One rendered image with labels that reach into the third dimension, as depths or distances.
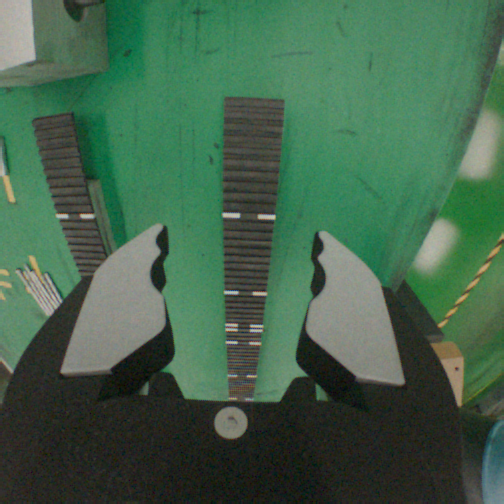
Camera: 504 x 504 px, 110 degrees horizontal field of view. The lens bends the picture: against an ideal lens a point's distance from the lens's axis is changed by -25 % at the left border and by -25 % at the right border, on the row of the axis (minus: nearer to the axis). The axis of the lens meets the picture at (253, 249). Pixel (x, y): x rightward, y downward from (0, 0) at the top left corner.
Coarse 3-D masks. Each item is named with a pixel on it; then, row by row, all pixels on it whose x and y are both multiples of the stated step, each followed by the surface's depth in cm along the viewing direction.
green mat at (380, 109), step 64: (128, 0) 15; (192, 0) 15; (256, 0) 15; (320, 0) 15; (384, 0) 14; (448, 0) 13; (128, 64) 18; (192, 64) 18; (256, 64) 18; (320, 64) 18; (384, 64) 18; (448, 64) 17; (0, 128) 20; (128, 128) 21; (192, 128) 21; (320, 128) 21; (384, 128) 21; (448, 128) 20; (0, 192) 24; (128, 192) 25; (192, 192) 25; (320, 192) 25; (384, 192) 25; (448, 192) 24; (0, 256) 30; (64, 256) 29; (192, 256) 29; (384, 256) 29; (0, 320) 39; (192, 320) 36; (192, 384) 48; (256, 384) 47
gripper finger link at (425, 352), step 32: (384, 288) 8; (416, 352) 5; (416, 384) 5; (448, 384) 5; (384, 416) 4; (416, 416) 4; (448, 416) 4; (416, 448) 3; (448, 448) 3; (448, 480) 3
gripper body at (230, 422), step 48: (96, 432) 3; (144, 432) 3; (192, 432) 4; (240, 432) 4; (288, 432) 4; (336, 432) 4; (384, 432) 4; (48, 480) 2; (96, 480) 3; (144, 480) 3; (192, 480) 3; (240, 480) 3; (288, 480) 3; (336, 480) 3; (384, 480) 3; (432, 480) 3
